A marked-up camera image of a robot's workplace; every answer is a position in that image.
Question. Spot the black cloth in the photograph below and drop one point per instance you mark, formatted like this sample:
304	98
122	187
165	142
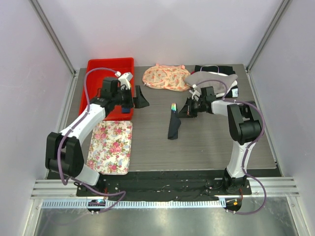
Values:
227	70

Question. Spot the dark navy paper napkin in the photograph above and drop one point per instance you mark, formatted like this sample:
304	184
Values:
174	126

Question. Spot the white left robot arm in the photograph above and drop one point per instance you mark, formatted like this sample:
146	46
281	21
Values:
63	150

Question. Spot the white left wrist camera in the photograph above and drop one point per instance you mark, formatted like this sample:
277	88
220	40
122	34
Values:
124	80

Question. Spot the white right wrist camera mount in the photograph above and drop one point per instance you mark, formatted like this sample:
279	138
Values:
195	94

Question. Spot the floral rectangular tray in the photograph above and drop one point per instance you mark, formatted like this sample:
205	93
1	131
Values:
110	147

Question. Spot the white slotted cable duct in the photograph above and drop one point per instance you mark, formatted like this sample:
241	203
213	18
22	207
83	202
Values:
94	204

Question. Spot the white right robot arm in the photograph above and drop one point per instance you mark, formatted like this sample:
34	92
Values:
246	126

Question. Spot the red plastic bin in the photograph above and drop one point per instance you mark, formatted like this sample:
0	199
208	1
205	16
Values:
94	80

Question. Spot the grey cloth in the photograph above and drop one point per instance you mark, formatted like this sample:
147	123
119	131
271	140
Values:
203	79

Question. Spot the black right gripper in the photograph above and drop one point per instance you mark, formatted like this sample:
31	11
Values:
185	111

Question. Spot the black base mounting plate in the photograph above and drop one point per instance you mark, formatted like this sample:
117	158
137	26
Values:
166	186

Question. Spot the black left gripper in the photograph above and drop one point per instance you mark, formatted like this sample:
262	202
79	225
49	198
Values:
138	102

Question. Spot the white cloth with print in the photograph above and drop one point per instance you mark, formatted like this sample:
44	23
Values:
232	91

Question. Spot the iridescent rainbow fork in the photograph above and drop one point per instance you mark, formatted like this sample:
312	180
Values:
174	107

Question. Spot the orange patterned cloth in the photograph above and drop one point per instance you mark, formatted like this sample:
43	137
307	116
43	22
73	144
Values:
166	77

